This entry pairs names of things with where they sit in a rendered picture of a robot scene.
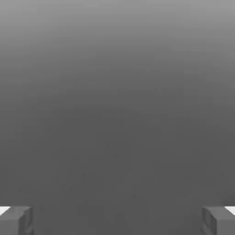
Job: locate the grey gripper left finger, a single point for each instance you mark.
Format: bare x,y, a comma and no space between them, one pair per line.
16,222

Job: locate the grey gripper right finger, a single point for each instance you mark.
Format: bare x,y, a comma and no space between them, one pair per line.
218,222

